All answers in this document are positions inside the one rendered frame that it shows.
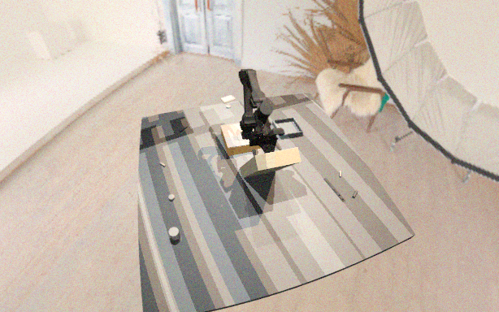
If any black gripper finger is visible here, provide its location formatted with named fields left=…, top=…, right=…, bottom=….
left=265, top=138, right=279, bottom=152
left=256, top=142, right=270, bottom=154

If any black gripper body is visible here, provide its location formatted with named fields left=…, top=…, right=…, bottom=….
left=249, top=119, right=285, bottom=146

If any small grey cylinder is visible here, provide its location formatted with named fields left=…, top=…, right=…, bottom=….
left=169, top=227, right=180, bottom=241

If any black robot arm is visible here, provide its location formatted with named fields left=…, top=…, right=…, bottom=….
left=239, top=69, right=273, bottom=141

